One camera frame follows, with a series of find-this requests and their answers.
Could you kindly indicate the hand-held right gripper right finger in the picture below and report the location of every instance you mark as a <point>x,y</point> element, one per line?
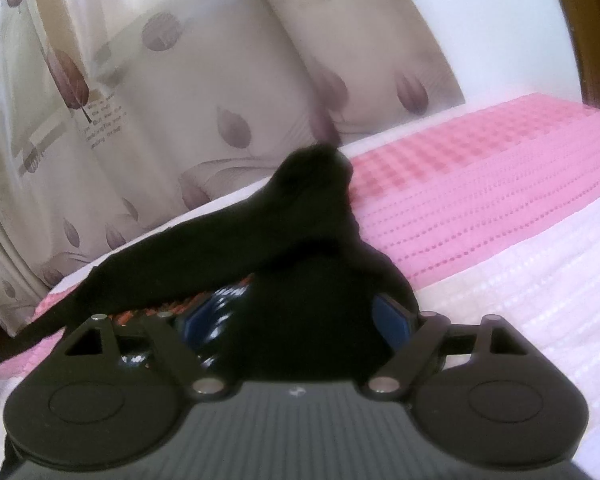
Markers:
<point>391,320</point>

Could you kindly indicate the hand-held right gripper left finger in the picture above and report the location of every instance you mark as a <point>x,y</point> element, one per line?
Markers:
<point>192,331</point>

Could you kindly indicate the small black garment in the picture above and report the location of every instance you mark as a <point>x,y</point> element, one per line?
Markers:
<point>305,240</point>

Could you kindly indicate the pink checked blanket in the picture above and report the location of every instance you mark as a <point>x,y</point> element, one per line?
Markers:
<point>480,185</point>

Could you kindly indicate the leaf print curtain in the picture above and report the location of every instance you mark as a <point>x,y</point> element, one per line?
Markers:
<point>170,110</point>
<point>360,45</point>

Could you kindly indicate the brown wooden door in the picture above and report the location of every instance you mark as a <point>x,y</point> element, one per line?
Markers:
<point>597,25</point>

